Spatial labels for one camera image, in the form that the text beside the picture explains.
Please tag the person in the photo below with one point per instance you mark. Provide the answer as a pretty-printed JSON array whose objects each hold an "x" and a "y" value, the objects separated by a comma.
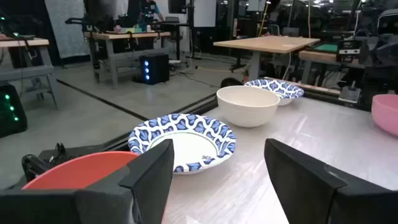
[{"x": 150, "y": 9}]

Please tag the white plastic bowl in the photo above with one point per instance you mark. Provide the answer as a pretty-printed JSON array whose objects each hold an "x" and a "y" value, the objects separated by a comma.
[{"x": 248, "y": 109}]

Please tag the black electronic device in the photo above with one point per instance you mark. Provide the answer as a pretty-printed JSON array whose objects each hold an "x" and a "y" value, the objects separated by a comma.
[{"x": 351, "y": 51}]

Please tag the black table clamp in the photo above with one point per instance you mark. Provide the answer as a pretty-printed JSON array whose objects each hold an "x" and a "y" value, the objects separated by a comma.
[{"x": 40, "y": 161}]

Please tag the black computer tower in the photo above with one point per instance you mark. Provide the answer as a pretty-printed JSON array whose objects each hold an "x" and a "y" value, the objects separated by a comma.
[{"x": 17, "y": 102}]

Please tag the white board panel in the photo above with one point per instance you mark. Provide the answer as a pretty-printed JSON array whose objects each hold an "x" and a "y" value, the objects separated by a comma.
[{"x": 204, "y": 12}]

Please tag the blue patterned paper bowl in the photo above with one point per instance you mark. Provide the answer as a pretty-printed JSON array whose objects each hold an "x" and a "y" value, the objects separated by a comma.
[
  {"x": 280, "y": 88},
  {"x": 192, "y": 147}
]

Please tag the green mat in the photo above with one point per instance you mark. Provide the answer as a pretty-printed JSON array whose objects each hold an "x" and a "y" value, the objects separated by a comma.
[{"x": 326, "y": 47}]

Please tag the orange plastic bowl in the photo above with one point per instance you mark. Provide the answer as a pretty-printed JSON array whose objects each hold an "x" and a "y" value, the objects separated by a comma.
[{"x": 77, "y": 171}]

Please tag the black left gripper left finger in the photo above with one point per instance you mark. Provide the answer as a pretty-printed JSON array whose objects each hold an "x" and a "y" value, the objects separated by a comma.
[{"x": 146, "y": 186}]

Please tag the black tower with blue lights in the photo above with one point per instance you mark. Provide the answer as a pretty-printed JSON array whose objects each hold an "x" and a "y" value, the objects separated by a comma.
[{"x": 158, "y": 68}]

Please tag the pink plastic bowl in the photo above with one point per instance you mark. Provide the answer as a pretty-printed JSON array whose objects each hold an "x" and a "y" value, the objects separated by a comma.
[{"x": 387, "y": 115}]

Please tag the grey fabric partition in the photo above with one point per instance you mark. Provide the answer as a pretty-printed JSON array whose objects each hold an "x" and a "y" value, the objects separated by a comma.
[{"x": 66, "y": 28}]

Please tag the grey-legged wooden table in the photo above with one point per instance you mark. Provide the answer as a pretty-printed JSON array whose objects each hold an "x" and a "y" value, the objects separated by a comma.
[
  {"x": 130, "y": 35},
  {"x": 25, "y": 42},
  {"x": 270, "y": 43},
  {"x": 320, "y": 56}
]

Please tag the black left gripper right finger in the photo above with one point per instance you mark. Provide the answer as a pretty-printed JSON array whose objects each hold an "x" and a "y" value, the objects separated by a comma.
[{"x": 311, "y": 193}]

